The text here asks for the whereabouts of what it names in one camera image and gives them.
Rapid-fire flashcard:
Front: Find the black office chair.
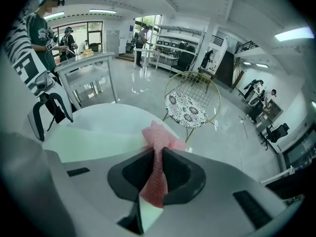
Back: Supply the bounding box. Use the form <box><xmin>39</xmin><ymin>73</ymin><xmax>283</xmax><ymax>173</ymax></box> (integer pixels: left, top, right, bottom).
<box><xmin>261</xmin><ymin>122</ymin><xmax>290</xmax><ymax>152</ymax></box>

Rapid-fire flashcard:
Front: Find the pink cloth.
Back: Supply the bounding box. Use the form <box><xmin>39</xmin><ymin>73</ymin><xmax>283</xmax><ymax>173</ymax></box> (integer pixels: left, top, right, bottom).
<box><xmin>139</xmin><ymin>119</ymin><xmax>188</xmax><ymax>209</ymax></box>

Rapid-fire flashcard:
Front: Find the white metal shelving rack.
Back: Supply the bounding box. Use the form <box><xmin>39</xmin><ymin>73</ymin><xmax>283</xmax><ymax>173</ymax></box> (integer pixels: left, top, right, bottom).
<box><xmin>152</xmin><ymin>23</ymin><xmax>206</xmax><ymax>72</ymax></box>

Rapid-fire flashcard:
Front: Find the grey locker cabinet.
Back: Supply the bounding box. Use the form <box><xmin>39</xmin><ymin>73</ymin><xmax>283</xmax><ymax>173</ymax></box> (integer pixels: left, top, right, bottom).
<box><xmin>106</xmin><ymin>29</ymin><xmax>121</xmax><ymax>55</ymax></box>

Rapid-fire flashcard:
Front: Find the gold wire chair floral cushion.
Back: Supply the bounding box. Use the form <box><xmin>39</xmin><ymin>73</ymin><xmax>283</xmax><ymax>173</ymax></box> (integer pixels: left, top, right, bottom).
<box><xmin>161</xmin><ymin>70</ymin><xmax>222</xmax><ymax>143</ymax></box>

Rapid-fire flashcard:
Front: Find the round white table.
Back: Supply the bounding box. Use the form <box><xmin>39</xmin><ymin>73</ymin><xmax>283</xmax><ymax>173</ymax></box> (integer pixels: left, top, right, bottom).
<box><xmin>57</xmin><ymin>102</ymin><xmax>188</xmax><ymax>158</ymax></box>

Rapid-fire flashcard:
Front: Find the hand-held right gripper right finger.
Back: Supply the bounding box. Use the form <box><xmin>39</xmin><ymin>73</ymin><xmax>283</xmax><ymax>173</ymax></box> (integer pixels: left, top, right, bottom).
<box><xmin>147</xmin><ymin>147</ymin><xmax>305</xmax><ymax>237</ymax></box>

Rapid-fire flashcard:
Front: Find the light green mat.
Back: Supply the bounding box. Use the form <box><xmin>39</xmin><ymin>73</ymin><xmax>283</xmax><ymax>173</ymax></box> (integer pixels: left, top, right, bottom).
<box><xmin>41</xmin><ymin>124</ymin><xmax>152</xmax><ymax>164</ymax></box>

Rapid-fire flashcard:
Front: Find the black visitor chair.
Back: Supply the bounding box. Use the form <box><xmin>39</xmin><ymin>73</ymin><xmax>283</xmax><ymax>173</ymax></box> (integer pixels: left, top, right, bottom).
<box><xmin>170</xmin><ymin>50</ymin><xmax>198</xmax><ymax>78</ymax></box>

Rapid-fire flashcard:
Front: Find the dark wooden staircase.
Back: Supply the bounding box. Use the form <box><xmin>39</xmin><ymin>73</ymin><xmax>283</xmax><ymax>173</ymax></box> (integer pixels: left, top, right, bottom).
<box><xmin>211</xmin><ymin>35</ymin><xmax>260</xmax><ymax>90</ymax></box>

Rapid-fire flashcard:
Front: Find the white high table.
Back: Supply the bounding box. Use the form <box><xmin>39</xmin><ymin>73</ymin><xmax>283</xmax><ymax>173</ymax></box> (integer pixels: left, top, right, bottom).
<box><xmin>134</xmin><ymin>47</ymin><xmax>161</xmax><ymax>70</ymax></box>

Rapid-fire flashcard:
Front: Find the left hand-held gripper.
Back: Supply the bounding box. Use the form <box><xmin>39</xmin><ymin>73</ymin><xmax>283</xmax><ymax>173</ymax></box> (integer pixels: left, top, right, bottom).
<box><xmin>3</xmin><ymin>8</ymin><xmax>75</xmax><ymax>143</ymax></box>

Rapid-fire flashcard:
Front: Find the white rectangular desk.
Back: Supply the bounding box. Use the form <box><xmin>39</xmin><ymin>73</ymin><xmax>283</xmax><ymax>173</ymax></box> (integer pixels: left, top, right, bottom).
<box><xmin>53</xmin><ymin>51</ymin><xmax>119</xmax><ymax>111</ymax></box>

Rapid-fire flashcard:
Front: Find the wooden counter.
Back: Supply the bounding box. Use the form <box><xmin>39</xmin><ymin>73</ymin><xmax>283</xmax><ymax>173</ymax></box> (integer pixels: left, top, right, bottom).
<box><xmin>261</xmin><ymin>99</ymin><xmax>284</xmax><ymax>123</ymax></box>

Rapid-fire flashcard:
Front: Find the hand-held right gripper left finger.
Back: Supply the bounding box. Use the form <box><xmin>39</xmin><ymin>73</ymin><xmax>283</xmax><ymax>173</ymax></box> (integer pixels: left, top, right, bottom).
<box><xmin>43</xmin><ymin>148</ymin><xmax>156</xmax><ymax>235</ymax></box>

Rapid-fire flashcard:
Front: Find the ceiling light tube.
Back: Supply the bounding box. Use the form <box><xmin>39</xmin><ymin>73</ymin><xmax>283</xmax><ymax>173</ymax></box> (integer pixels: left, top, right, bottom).
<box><xmin>88</xmin><ymin>8</ymin><xmax>117</xmax><ymax>14</ymax></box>
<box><xmin>274</xmin><ymin>27</ymin><xmax>315</xmax><ymax>42</ymax></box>
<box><xmin>43</xmin><ymin>11</ymin><xmax>65</xmax><ymax>21</ymax></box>

